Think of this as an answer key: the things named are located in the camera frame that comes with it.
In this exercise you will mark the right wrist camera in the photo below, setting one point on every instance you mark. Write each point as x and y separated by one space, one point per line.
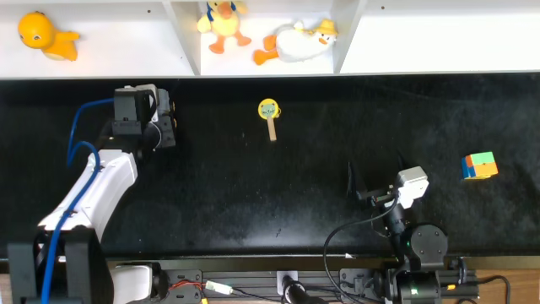
411 183

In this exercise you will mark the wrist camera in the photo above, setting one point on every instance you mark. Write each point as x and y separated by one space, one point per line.
411 183
147 87

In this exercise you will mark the mounting rail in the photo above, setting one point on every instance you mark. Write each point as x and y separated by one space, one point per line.
253 287

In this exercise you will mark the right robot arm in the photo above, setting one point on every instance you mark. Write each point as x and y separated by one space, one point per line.
428 245

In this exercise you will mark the yellow rattle drum toy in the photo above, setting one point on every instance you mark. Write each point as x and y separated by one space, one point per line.
268 110

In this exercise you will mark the yellow rubber duck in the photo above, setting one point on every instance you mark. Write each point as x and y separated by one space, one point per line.
40 31

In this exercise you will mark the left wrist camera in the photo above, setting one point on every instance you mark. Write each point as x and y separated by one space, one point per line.
147 87

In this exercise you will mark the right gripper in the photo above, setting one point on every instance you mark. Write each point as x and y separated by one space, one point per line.
377 195

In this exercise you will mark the many-coloured puzzle cube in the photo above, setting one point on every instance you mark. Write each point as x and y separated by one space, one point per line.
480 165

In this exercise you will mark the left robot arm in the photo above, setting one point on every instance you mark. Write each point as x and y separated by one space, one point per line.
105 186

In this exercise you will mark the white shelf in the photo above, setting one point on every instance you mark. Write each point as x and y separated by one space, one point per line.
126 50

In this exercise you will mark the white plush duck, yellow hat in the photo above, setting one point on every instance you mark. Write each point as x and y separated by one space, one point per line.
297 44

